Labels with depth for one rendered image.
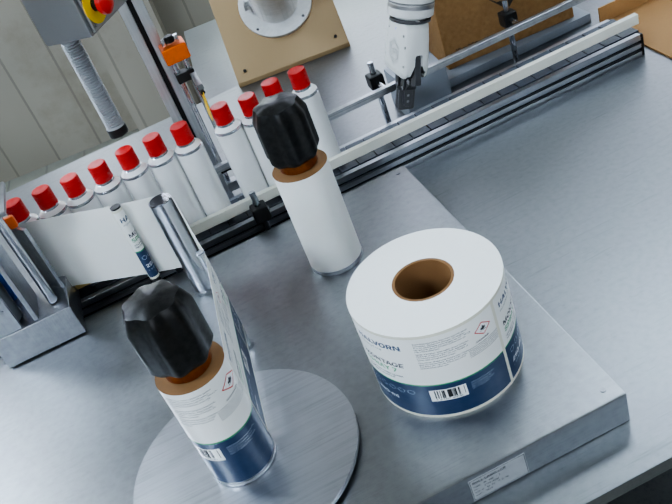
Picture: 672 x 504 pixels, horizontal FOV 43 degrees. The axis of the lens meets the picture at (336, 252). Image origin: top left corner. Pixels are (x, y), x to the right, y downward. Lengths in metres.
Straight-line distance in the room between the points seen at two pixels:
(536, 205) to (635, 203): 0.16
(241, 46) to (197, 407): 1.39
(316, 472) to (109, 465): 0.32
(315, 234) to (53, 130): 3.18
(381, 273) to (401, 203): 0.38
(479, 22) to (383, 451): 1.07
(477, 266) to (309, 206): 0.33
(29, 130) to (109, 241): 2.96
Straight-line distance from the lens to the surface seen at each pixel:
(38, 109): 4.36
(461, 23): 1.87
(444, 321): 1.00
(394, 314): 1.03
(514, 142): 1.63
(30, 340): 1.51
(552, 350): 1.14
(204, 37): 2.63
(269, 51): 2.22
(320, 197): 1.27
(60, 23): 1.46
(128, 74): 4.06
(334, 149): 1.60
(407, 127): 1.61
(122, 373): 1.39
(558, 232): 1.39
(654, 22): 1.94
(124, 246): 1.47
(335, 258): 1.34
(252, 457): 1.08
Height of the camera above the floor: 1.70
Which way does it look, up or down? 36 degrees down
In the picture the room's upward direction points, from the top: 22 degrees counter-clockwise
